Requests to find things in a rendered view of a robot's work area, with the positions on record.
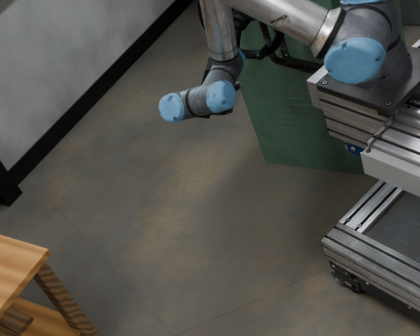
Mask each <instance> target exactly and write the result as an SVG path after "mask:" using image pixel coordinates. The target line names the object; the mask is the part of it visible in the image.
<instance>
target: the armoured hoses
mask: <svg viewBox="0 0 420 336"><path fill-rule="evenodd" d="M257 22H258V24H259V28H260V30H261V34H262V37H263V40H264V42H265V45H269V44H270V43H271V42H272V40H271V37H270V34H269V30H268V28H267V25H266V24H264V23H262V22H260V21H258V20H257ZM279 48H280V51H281V54H282V57H283V58H280V57H278V56H276V54H275V52H274V53H272V54H271V55H269V58H270V59H271V61H272V62H274V63H276V64H277V65H278V64H279V65H281V66H285V67H288V68H292V69H296V70H300V71H304V72H306V73H307V72H308V73H310V74H314V73H316V72H317V71H318V70H319V69H320V68H322V66H324V65H322V64H318V63H314V62H310V61H306V60H301V59H296V58H293V57H291V56H290V54H289V51H288V49H287V44H286V42H285V39H284V38H283V41H282V43H281V45H280V46H279Z"/></svg>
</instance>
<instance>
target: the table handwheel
mask: <svg viewBox="0 0 420 336"><path fill-rule="evenodd" d="M197 11H198V16H199V20H200V22H201V24H202V26H203V28H204V30H205V26H204V22H203V16H202V12H201V6H200V2H199V0H198V2H197ZM232 13H233V21H234V26H235V30H236V38H237V46H238V48H239V47H240V40H241V32H242V31H244V30H245V29H246V28H247V26H248V25H249V24H250V22H251V21H254V20H256V19H254V18H252V17H250V16H248V15H246V14H244V13H242V12H240V11H238V10H234V9H233V8H232ZM284 35H285V34H284V33H282V32H280V31H278V30H275V36H274V38H273V40H272V42H271V43H270V44H269V45H268V46H269V49H268V51H267V53H266V56H265V57H267V56H269V55H271V54H272V53H274V52H275V51H276V50H277V49H278V48H279V46H280V45H281V43H282V41H283V38H284ZM239 49H240V50H242V52H243V54H244V55H245V58H246V59H256V58H257V57H256V54H257V53H258V51H259V50H260V49H258V50H246V49H242V48H239Z"/></svg>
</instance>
